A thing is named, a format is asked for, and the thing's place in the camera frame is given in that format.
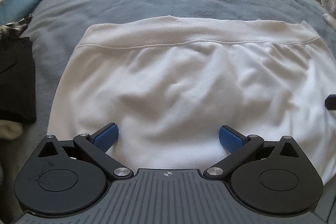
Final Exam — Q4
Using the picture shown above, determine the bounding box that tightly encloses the plaid dark garment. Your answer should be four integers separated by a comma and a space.
0, 14, 33, 39

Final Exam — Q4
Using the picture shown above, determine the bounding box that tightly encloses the black folded garment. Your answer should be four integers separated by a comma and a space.
1, 37, 37, 124

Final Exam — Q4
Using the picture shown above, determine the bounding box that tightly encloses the cream folded garment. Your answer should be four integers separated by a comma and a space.
0, 120, 23, 140

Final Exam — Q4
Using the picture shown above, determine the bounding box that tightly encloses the grey bed blanket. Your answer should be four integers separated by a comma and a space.
1, 0, 335, 223

